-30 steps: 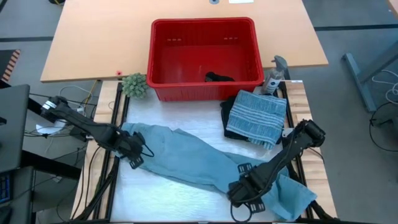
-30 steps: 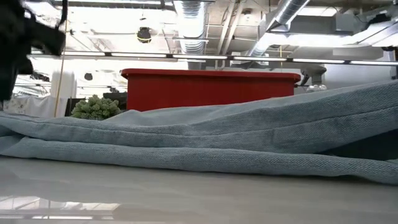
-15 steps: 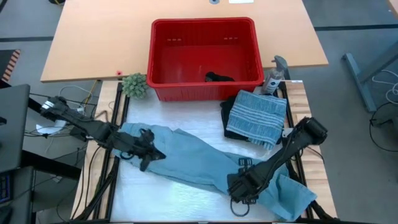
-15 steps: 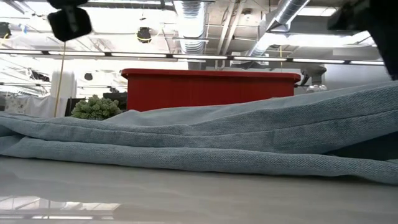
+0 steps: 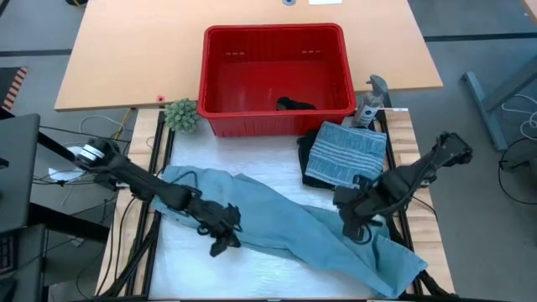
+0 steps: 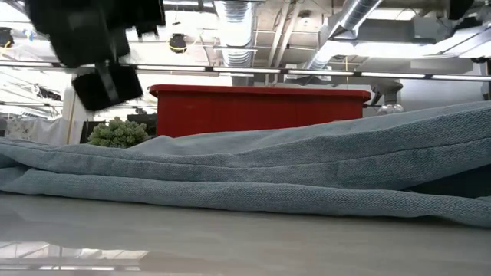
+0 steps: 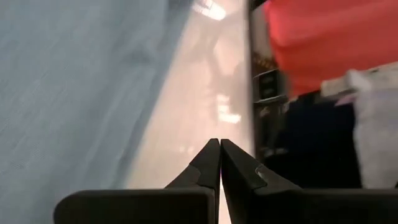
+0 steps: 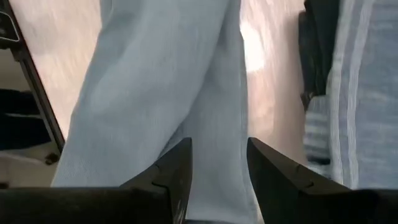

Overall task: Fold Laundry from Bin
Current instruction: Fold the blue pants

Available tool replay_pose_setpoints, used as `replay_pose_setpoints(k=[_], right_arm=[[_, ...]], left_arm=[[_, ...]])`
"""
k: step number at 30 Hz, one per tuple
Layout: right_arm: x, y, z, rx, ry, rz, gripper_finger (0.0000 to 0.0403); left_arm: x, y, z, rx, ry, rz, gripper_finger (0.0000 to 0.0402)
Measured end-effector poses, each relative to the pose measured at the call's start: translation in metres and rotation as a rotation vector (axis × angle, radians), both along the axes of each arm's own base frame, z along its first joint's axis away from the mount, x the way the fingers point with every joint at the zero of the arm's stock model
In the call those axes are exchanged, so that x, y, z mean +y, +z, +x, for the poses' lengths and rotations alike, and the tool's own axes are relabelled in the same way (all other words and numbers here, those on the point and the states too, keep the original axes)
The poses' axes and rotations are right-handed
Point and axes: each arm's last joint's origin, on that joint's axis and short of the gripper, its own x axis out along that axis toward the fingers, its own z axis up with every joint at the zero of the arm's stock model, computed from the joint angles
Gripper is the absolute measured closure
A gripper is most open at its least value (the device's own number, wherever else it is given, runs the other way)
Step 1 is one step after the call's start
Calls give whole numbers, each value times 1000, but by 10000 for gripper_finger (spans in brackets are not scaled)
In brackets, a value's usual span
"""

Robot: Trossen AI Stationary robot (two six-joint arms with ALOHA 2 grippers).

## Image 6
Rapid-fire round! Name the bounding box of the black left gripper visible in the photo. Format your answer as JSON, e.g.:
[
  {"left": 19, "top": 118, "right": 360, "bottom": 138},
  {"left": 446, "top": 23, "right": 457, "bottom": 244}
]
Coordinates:
[{"left": 25, "top": 0, "right": 166, "bottom": 69}]

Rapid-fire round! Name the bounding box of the plain light blue garment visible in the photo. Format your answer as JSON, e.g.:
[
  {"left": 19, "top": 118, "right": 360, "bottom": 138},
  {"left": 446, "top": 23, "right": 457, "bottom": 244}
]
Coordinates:
[{"left": 0, "top": 100, "right": 491, "bottom": 229}]

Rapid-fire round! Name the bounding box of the red plastic laundry bin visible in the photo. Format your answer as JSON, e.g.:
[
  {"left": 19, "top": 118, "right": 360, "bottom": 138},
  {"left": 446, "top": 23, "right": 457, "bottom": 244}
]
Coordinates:
[{"left": 148, "top": 84, "right": 372, "bottom": 139}]

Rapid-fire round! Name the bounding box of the white standing column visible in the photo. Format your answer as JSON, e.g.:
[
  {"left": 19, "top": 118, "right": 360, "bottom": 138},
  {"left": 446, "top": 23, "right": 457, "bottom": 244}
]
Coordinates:
[{"left": 61, "top": 87, "right": 96, "bottom": 123}]

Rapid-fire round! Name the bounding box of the potted green artificial plant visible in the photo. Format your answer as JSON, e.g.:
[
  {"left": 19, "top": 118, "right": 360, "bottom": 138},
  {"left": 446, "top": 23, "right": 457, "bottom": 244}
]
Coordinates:
[{"left": 87, "top": 117, "right": 152, "bottom": 150}]

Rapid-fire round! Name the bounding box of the white draped cloth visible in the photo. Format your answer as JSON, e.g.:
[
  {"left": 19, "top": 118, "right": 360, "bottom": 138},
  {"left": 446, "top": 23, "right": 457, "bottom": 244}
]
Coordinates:
[{"left": 0, "top": 116, "right": 84, "bottom": 146}]

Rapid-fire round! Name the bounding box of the dark shelf unit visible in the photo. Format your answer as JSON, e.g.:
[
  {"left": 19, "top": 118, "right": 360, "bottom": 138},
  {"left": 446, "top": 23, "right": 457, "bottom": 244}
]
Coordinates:
[{"left": 126, "top": 112, "right": 158, "bottom": 137}]

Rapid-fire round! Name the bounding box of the long ceiling light bar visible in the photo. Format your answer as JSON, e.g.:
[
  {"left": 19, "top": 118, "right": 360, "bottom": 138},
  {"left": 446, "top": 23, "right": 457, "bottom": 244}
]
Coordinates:
[{"left": 0, "top": 59, "right": 491, "bottom": 82}]

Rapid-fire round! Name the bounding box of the clear spray bottle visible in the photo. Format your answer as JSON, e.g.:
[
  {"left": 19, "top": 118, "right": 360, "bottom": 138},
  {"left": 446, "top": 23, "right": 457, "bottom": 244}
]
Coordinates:
[{"left": 369, "top": 80, "right": 405, "bottom": 116}]

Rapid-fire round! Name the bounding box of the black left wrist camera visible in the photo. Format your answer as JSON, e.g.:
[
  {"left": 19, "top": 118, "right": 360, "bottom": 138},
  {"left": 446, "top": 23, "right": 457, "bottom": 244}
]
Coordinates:
[{"left": 71, "top": 62, "right": 144, "bottom": 112}]

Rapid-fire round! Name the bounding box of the black ceiling dome camera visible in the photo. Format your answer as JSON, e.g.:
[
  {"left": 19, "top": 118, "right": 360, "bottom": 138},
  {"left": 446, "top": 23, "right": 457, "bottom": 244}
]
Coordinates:
[
  {"left": 0, "top": 27, "right": 15, "bottom": 48},
  {"left": 169, "top": 32, "right": 188, "bottom": 54}
]

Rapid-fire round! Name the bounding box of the yellow hanging cable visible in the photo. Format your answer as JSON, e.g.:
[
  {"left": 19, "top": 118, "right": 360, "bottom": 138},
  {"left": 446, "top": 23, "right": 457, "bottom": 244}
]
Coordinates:
[{"left": 66, "top": 100, "right": 77, "bottom": 146}]

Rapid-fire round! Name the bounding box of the silver corrugated air duct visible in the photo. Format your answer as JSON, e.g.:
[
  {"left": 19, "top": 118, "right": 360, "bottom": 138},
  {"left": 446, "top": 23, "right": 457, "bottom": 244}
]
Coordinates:
[{"left": 213, "top": 0, "right": 257, "bottom": 69}]

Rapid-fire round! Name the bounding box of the silver spiral air duct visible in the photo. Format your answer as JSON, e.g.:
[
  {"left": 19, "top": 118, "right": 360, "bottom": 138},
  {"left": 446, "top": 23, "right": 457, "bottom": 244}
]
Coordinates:
[{"left": 306, "top": 0, "right": 384, "bottom": 71}]

